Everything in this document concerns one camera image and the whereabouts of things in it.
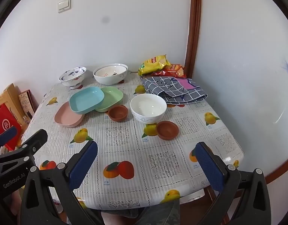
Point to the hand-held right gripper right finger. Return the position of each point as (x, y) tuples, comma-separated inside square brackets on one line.
[(209, 166)]

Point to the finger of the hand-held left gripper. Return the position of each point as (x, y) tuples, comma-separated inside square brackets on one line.
[(35, 141), (7, 134)]

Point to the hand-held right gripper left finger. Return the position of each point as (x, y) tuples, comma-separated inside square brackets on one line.
[(84, 166)]

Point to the pink plastic plate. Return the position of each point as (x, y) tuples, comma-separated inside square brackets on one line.
[(64, 117)]

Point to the small brown clay bowl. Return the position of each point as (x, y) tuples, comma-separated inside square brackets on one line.
[(118, 114), (167, 131)]

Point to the blue plastic plate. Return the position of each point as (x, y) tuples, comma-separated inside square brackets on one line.
[(86, 99)]

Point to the green plastic plate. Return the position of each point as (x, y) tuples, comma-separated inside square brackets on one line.
[(113, 97)]

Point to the plain white ceramic bowl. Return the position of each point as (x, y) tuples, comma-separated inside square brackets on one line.
[(147, 107)]

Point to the red paper bag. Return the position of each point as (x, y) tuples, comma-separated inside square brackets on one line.
[(4, 119)]

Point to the patterned brown book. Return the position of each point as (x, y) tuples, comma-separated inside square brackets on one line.
[(25, 100)]

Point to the wooden board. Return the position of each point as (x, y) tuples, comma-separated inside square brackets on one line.
[(10, 93)]

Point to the fruit print tablecloth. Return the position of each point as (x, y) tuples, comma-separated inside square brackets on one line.
[(134, 150)]

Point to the blue patterned footed bowl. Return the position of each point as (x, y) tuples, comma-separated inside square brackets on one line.
[(72, 79)]

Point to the brown wooden baseboard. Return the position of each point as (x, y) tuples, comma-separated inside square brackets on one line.
[(282, 168)]

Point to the grey checked cloth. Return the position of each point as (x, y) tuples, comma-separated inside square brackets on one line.
[(176, 95)]

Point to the large white ceramic bowl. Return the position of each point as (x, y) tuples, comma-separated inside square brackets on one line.
[(110, 80)]

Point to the white bowl with red print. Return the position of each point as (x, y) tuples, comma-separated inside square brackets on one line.
[(106, 71)]

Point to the red chip bag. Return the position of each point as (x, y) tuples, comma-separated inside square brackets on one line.
[(175, 70)]

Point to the yellow chip bag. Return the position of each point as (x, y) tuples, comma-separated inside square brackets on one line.
[(153, 64)]

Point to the brown wooden door frame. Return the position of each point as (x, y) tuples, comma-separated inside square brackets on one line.
[(193, 28)]

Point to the white light switch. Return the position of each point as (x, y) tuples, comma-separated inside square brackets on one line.
[(64, 5)]

